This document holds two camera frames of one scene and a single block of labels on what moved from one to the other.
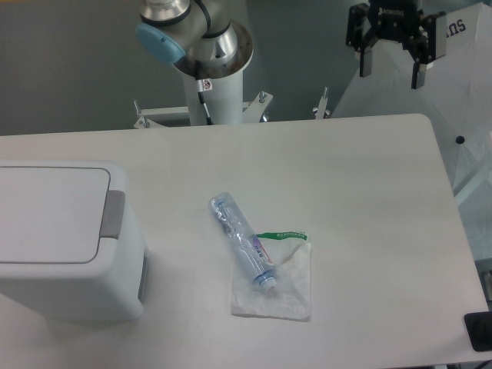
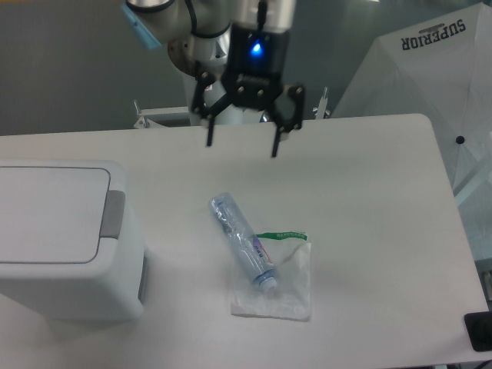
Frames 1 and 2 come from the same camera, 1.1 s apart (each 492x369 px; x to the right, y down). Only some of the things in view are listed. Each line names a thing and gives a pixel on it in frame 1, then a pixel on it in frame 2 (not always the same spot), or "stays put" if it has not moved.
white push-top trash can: x=71 y=243 stays put
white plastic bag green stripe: x=290 y=257 stays put
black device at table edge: x=479 y=327 stays put
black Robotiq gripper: x=429 y=44 → x=252 y=77
